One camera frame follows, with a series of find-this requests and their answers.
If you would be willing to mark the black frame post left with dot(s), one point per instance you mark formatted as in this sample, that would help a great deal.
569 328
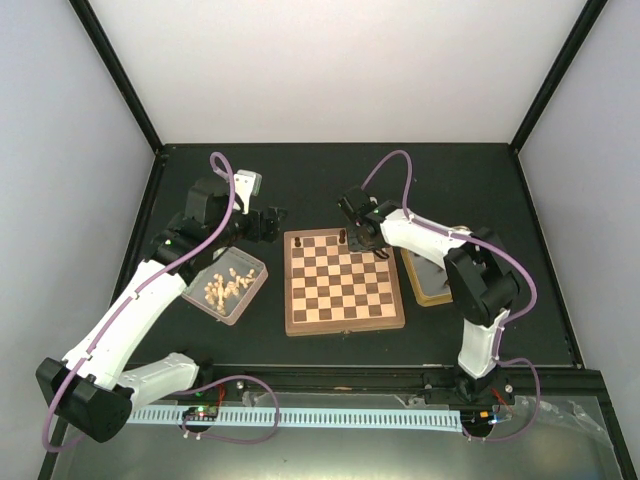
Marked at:
89 20

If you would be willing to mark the left circuit board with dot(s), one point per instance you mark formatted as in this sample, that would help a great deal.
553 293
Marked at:
201 413

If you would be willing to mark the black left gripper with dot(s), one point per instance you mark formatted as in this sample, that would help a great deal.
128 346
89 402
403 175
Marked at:
272 225

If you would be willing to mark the light blue cable duct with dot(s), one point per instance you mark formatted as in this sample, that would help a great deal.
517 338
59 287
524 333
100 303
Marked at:
287 417

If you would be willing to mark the light wooden chess pieces pile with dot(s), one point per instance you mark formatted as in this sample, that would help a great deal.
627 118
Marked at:
224 294

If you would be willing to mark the wooden chess board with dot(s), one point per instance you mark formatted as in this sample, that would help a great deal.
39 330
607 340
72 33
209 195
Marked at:
330 290

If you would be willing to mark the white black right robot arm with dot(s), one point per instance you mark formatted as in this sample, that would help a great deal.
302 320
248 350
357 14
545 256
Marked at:
483 287

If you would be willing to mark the black frame post right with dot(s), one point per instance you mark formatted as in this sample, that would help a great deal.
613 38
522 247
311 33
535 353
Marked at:
570 48

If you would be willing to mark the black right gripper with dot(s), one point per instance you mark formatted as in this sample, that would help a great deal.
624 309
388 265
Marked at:
354 245

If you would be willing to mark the black mounting rail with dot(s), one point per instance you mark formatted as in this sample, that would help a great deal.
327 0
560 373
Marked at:
441 380

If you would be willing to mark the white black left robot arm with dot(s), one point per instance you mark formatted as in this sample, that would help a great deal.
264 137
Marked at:
91 387

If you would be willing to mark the pink metal tin tray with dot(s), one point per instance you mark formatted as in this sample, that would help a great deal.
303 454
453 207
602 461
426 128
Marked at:
224 259

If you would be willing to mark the circuit board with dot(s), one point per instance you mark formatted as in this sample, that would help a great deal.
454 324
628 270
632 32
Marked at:
201 413
484 417

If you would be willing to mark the black frame post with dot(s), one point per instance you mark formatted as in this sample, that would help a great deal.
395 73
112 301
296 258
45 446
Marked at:
570 48
89 20

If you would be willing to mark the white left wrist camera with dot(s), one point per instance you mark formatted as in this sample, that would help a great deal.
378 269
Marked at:
247 185

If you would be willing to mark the right circuit board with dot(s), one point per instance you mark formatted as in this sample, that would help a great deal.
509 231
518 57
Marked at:
484 417

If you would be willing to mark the gold metal tin tray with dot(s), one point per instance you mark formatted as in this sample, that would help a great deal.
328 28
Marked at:
429 282

